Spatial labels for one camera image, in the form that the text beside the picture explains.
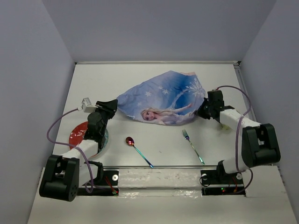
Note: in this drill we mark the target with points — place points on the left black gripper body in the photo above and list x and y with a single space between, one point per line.
104 117

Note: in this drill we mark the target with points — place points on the pale yellow cup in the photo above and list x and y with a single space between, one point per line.
225 127

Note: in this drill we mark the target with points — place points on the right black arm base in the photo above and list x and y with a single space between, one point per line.
214 184

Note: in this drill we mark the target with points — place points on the iridescent fork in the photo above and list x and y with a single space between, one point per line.
186 136

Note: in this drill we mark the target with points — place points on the red and teal plate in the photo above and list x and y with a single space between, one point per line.
77 135

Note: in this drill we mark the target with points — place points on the blue princess placemat cloth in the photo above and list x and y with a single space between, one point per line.
170 99

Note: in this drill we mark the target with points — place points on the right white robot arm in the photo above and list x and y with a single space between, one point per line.
255 144

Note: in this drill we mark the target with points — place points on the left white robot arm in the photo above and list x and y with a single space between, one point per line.
64 174

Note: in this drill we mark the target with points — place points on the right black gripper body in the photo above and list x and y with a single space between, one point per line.
210 107

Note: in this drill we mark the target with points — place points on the iridescent spoon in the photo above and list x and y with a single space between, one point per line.
130 142

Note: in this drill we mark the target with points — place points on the white foam strip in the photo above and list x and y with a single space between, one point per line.
159 178

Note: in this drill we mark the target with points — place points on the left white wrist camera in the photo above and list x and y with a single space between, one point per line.
87 106

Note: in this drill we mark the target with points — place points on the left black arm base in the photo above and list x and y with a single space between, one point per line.
102 184

